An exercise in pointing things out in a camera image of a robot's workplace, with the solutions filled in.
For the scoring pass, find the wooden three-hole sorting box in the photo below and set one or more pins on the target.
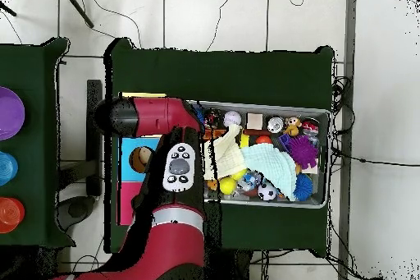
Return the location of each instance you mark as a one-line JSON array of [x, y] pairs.
[[129, 161]]

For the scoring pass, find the silver mesh bin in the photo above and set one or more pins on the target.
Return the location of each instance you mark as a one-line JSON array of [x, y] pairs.
[[319, 198]]

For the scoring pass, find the cream cloth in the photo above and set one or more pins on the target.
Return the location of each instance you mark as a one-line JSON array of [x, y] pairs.
[[226, 155]]

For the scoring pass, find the white toy baseball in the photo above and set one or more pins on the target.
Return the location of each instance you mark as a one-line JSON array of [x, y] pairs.
[[232, 118]]

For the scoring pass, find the plain wooden block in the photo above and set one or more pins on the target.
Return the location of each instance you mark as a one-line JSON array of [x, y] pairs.
[[254, 121]]

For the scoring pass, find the yellow ball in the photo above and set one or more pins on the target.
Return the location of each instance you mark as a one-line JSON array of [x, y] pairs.
[[227, 185]]

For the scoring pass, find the orange-red ball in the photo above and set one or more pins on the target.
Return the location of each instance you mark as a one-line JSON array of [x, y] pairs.
[[264, 139]]

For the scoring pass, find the dark green tablecloth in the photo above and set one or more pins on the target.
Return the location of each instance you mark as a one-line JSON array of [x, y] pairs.
[[229, 76]]

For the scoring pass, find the silver drink can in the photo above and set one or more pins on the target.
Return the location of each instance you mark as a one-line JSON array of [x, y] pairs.
[[275, 124]]

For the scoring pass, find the mint green cloth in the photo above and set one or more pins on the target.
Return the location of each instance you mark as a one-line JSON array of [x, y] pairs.
[[272, 165]]

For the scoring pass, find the brown monkey plush toy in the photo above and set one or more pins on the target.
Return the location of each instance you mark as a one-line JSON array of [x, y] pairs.
[[292, 125]]

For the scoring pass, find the purple spiky ball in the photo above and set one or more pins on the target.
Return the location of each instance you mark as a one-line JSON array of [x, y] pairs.
[[302, 152]]

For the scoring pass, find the blue fuzzy ball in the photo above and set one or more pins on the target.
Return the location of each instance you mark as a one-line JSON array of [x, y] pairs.
[[303, 187]]

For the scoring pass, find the dark green side-table cloth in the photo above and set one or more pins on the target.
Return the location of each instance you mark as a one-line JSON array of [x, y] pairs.
[[42, 161]]

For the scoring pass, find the dark tripod leg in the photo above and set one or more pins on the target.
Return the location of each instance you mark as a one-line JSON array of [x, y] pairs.
[[78, 8], [8, 9]]

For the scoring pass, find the purple plastic bowl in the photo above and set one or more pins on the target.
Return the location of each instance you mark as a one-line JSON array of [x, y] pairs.
[[10, 112]]

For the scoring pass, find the blue plastic bowl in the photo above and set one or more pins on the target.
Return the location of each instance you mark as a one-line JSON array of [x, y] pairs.
[[6, 168]]

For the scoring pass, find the orange plastic bowl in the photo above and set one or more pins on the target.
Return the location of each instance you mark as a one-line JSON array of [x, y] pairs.
[[11, 214]]

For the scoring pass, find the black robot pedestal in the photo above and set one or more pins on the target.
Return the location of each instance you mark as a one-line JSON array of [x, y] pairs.
[[236, 267]]

